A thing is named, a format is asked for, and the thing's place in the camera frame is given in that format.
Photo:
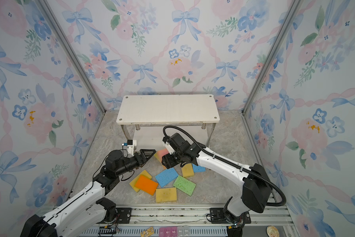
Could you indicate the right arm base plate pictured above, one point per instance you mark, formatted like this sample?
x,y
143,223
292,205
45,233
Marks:
x,y
219,216

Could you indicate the dark yellow sponge centre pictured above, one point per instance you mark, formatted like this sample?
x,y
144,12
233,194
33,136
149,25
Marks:
x,y
187,171

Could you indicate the blue sponge under pink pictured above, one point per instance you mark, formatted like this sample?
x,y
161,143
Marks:
x,y
198,169

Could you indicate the yellow sponge bottom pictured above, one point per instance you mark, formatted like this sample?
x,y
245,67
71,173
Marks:
x,y
166,195

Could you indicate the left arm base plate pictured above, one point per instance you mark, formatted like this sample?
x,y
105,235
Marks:
x,y
122,214

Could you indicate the yellow sponge under orange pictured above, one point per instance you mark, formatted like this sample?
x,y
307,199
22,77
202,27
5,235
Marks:
x,y
135,180

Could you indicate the yellow patterned card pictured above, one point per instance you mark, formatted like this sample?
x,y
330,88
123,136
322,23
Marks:
x,y
148,232

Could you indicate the pink plastic box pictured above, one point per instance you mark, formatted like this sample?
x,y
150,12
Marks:
x,y
168,232

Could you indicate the green sponge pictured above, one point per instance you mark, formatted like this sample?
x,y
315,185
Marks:
x,y
184,185

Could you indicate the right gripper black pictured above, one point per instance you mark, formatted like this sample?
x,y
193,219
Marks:
x,y
167,161

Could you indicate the clear plastic box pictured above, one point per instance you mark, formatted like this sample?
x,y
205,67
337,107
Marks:
x,y
183,231

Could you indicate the white two-tier shelf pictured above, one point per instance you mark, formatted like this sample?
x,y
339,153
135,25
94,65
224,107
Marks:
x,y
142,117

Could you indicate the blue sponge centre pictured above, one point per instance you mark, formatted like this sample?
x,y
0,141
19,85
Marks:
x,y
165,177

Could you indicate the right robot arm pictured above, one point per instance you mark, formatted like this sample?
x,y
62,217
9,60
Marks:
x,y
252,180

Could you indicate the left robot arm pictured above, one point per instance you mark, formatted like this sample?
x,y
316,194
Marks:
x,y
90,206

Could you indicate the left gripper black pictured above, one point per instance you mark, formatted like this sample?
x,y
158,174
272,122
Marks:
x,y
138,157

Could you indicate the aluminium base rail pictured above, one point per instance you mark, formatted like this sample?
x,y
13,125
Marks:
x,y
194,216

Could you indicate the round patterned disc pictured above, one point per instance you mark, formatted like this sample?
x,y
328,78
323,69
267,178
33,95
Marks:
x,y
272,231

